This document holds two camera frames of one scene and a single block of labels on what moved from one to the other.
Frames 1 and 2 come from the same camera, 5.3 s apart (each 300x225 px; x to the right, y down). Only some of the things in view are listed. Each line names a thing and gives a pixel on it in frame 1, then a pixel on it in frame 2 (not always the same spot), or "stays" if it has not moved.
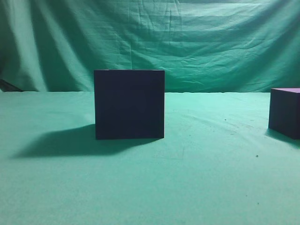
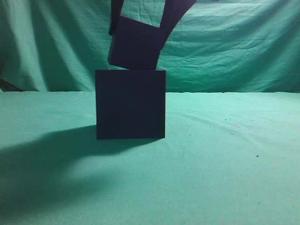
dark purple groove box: x=129 y=104 stays
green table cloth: x=219 y=163 stays
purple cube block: x=284 y=111 -> x=134 y=44
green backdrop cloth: x=203 y=46 stays
